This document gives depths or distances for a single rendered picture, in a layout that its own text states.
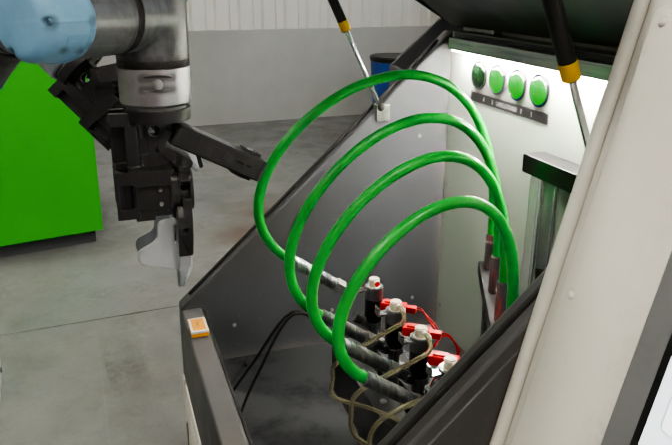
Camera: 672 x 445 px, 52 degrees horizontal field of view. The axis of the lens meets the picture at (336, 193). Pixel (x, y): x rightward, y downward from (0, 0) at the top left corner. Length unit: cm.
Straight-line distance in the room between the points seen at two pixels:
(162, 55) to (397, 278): 85
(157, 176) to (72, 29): 19
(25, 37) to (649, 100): 53
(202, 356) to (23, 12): 69
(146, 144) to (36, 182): 345
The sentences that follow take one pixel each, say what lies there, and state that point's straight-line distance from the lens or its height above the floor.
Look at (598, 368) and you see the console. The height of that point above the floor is 122.
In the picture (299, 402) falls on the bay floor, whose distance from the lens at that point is 126.
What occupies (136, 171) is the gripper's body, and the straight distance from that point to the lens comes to 75.
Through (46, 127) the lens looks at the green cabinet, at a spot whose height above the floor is 73.
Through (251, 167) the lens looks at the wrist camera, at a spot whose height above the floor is 134.
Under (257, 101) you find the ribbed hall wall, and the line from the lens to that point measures 765.
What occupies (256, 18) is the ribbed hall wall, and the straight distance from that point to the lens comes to 760.
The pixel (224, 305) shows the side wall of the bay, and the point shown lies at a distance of 134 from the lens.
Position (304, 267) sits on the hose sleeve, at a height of 115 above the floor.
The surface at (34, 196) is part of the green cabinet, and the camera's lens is 422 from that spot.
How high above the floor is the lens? 155
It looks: 18 degrees down
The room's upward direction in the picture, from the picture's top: straight up
